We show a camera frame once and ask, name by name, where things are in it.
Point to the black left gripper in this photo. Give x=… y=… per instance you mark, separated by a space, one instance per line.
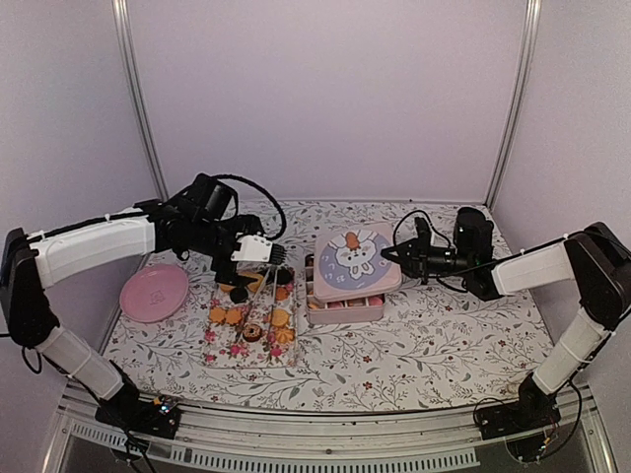
x=227 y=273

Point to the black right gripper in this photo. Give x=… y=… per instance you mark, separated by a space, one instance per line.
x=416 y=261

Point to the clear tin lid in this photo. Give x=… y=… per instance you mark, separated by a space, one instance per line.
x=348 y=264

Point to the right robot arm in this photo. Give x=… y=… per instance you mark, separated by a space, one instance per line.
x=592 y=258

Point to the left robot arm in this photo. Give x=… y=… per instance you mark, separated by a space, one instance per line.
x=193 y=220

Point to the black sandwich cookie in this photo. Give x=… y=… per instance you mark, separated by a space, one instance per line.
x=239 y=295

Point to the pink tin with white dividers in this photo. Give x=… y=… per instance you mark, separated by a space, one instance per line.
x=360 y=310

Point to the pink round plate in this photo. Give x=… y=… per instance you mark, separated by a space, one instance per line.
x=154 y=293

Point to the chocolate sprinkle donut cookie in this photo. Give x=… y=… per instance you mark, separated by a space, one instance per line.
x=252 y=332

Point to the yellow dotted round biscuit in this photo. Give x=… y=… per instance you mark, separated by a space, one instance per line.
x=280 y=318

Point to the floral rectangular tray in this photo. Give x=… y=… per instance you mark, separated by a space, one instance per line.
x=224 y=318

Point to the floral patterned tablecloth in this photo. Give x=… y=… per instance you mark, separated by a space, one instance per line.
x=433 y=348

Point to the swirl butter cookie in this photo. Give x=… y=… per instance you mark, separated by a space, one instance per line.
x=284 y=335

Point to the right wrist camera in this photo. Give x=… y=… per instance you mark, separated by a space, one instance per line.
x=424 y=232

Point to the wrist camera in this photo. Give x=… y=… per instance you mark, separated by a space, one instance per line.
x=258 y=249
x=424 y=232

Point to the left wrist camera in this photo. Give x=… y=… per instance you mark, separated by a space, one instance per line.
x=258 y=249

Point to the aluminium front rail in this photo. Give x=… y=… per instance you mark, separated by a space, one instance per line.
x=222 y=438

